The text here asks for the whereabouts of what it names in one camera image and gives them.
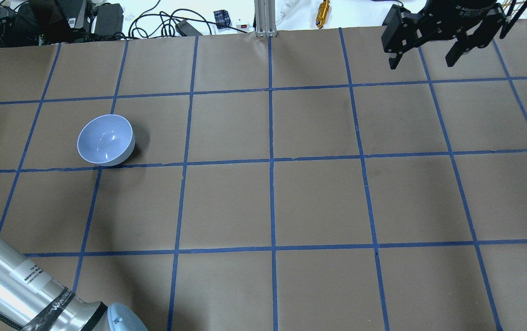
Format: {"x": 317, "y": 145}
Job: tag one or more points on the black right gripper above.
{"x": 471, "y": 9}

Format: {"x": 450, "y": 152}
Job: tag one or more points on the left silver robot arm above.
{"x": 32, "y": 300}

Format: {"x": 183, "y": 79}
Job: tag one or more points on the blue ceramic bowl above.
{"x": 107, "y": 140}

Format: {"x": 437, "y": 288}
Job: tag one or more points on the gold metal cylinder tool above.
{"x": 322, "y": 14}

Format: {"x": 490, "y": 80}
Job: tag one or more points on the small blue plaid object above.
{"x": 222, "y": 19}

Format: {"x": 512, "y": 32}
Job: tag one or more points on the black power adapter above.
{"x": 184, "y": 28}

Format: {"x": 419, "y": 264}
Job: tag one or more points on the black laptop power brick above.
{"x": 109, "y": 19}

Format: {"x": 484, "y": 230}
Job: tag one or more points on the aluminium frame post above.
{"x": 265, "y": 19}

